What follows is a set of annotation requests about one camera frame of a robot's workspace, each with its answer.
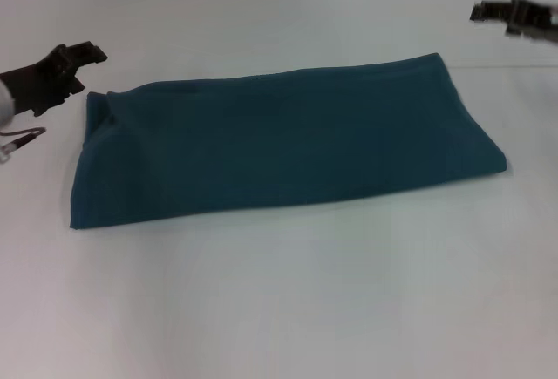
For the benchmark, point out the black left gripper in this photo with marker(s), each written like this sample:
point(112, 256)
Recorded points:
point(39, 83)

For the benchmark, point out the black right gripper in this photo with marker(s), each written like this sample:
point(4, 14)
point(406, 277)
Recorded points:
point(534, 19)

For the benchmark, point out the blue t-shirt with white print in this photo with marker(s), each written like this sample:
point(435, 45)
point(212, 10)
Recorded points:
point(283, 144)

